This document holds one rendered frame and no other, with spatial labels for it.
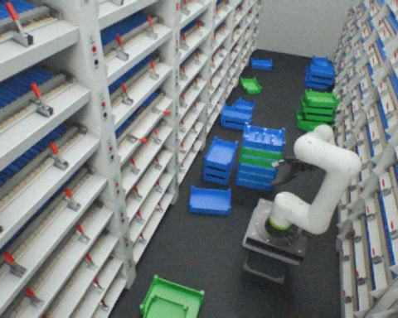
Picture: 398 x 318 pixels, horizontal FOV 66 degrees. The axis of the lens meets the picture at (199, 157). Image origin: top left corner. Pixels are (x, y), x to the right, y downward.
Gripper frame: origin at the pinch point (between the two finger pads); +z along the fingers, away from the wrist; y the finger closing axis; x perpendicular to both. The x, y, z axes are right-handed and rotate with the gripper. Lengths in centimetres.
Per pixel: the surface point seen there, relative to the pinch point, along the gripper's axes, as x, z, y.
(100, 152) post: 9, 79, 52
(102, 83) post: 5, 70, 76
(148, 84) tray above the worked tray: -27, 53, 56
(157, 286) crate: 10, 78, -51
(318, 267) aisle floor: 27, -21, -68
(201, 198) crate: -50, 31, -57
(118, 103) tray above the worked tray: -11, 68, 59
